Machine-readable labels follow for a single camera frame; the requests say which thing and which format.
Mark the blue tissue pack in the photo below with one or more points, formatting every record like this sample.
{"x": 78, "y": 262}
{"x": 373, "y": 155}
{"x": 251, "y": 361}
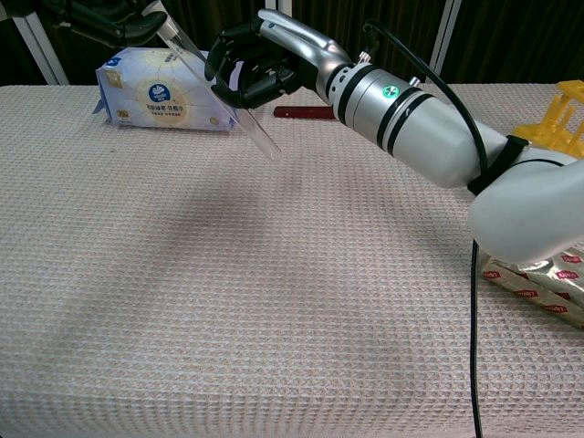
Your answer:
{"x": 159, "y": 96}

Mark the gold foil snack package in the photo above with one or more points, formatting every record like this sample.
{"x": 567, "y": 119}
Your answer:
{"x": 543, "y": 283}

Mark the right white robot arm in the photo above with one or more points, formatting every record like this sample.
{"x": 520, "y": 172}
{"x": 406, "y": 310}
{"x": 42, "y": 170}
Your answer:
{"x": 424, "y": 132}

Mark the dark red folded fan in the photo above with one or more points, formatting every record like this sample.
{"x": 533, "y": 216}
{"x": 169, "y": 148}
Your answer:
{"x": 301, "y": 113}

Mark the yellow plastic tray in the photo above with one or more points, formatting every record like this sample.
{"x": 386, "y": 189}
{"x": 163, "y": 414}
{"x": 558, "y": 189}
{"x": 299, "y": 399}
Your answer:
{"x": 556, "y": 118}

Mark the clear glass tube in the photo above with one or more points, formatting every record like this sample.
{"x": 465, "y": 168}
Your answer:
{"x": 255, "y": 128}

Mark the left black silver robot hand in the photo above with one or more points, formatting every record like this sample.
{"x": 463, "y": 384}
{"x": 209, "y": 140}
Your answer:
{"x": 105, "y": 20}

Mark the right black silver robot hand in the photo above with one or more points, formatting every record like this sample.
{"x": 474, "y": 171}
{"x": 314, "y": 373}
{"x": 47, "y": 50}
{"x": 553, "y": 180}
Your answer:
{"x": 292, "y": 50}

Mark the beige waffle tablecloth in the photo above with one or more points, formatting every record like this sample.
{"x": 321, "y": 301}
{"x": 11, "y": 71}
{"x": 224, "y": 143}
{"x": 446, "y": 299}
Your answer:
{"x": 228, "y": 296}

